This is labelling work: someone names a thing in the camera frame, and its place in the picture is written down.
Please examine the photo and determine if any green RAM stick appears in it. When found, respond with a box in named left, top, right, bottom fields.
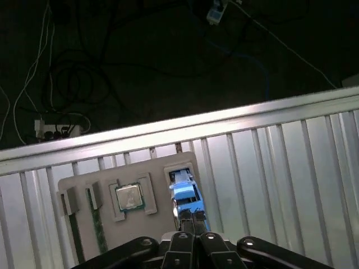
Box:
left=85, top=188, right=109, bottom=253
left=68, top=214, right=85, bottom=263

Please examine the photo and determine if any blue white power strip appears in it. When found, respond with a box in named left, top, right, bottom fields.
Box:
left=206, top=0, right=225, bottom=26

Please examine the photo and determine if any silver CPU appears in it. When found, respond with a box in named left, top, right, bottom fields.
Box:
left=115, top=183, right=146, bottom=211

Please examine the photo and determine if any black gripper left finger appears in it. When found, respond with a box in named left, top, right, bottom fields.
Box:
left=71, top=211, right=194, bottom=269

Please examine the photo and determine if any blue floor cable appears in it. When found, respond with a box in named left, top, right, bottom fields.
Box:
left=207, top=39, right=270, bottom=99

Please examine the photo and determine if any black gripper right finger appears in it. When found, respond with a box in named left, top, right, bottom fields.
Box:
left=194, top=211, right=334, bottom=269

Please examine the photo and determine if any hard disk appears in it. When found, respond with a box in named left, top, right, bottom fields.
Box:
left=167, top=167, right=210, bottom=235

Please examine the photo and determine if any thin white cable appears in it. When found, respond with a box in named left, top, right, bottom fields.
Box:
left=12, top=0, right=56, bottom=145
left=229, top=0, right=337, bottom=89

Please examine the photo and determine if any white box on floor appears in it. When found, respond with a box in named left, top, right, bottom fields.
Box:
left=341, top=74, right=359, bottom=88

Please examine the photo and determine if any grey parts rack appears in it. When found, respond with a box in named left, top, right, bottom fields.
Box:
left=57, top=151, right=225, bottom=266

